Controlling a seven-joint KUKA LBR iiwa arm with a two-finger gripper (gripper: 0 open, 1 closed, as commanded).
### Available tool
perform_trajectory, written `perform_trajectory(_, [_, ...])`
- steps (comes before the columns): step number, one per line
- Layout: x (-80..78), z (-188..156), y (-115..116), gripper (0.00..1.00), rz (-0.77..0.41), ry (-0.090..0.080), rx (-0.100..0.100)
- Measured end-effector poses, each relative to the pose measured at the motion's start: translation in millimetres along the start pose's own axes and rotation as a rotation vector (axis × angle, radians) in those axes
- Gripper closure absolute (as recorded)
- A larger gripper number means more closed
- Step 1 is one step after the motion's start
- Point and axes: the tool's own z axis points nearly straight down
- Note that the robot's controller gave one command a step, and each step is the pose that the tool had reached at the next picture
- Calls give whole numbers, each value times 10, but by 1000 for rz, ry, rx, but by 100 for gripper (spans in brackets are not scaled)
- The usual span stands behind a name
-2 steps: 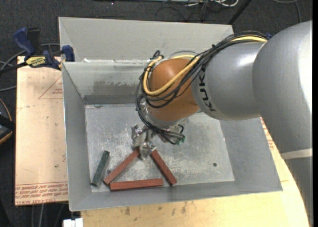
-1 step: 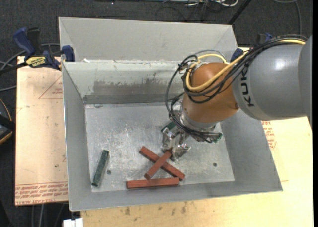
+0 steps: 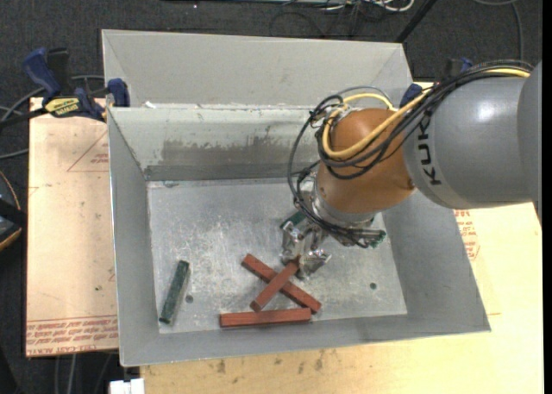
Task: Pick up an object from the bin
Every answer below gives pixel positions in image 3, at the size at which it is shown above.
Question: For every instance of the dark green flat block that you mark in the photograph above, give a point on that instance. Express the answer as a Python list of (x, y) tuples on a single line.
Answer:
[(175, 292)]

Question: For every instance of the grey metal bin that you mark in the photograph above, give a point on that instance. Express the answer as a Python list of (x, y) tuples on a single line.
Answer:
[(241, 228)]

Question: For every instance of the brown cardboard board, red print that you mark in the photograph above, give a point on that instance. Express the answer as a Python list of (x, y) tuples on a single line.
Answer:
[(71, 228)]

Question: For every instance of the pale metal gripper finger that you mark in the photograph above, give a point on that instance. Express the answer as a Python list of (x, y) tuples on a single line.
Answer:
[(315, 260), (291, 245)]

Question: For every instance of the red-brown flat block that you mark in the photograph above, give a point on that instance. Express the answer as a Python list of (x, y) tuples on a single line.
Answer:
[(302, 295), (276, 285), (265, 318)]

